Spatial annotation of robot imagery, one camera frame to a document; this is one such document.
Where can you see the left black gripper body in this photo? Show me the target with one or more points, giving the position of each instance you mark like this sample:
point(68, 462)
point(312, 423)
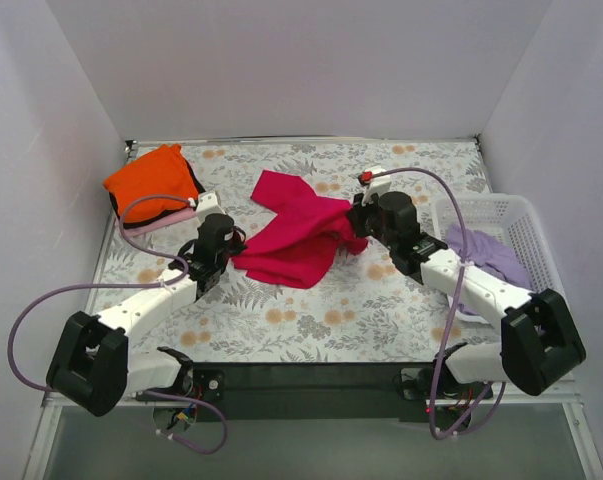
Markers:
point(232, 236)

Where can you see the folded pink t shirt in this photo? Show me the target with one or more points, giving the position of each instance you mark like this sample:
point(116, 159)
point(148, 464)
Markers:
point(151, 222)

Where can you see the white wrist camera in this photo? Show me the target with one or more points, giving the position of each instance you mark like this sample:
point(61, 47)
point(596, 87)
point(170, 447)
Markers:
point(374, 183)
point(206, 204)

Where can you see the lavender t shirt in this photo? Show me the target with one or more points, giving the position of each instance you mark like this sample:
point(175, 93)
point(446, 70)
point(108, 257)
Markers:
point(492, 257)

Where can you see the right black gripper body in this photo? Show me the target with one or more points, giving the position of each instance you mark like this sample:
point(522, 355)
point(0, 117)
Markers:
point(359, 216)

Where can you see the folded orange t shirt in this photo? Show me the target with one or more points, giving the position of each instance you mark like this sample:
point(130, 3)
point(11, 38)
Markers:
point(148, 182)

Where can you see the floral table mat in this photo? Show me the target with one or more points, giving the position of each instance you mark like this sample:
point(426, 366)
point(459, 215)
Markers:
point(363, 310)

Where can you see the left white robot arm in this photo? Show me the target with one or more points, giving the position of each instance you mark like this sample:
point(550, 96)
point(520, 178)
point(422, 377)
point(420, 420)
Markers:
point(93, 365)

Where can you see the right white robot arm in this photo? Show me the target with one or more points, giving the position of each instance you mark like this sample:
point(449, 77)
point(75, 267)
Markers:
point(539, 342)

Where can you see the white plastic basket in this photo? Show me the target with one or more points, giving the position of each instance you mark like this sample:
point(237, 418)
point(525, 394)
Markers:
point(512, 220)

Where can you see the magenta t shirt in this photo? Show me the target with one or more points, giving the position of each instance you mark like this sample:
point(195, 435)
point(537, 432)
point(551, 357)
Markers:
point(299, 245)

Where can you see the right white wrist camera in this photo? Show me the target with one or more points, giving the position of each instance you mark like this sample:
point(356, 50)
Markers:
point(374, 183)

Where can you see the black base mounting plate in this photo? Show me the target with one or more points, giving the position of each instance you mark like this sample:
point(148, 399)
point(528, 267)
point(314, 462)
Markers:
point(313, 391)

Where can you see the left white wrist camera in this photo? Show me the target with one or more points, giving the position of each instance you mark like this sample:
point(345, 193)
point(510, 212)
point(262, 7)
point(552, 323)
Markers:
point(206, 204)

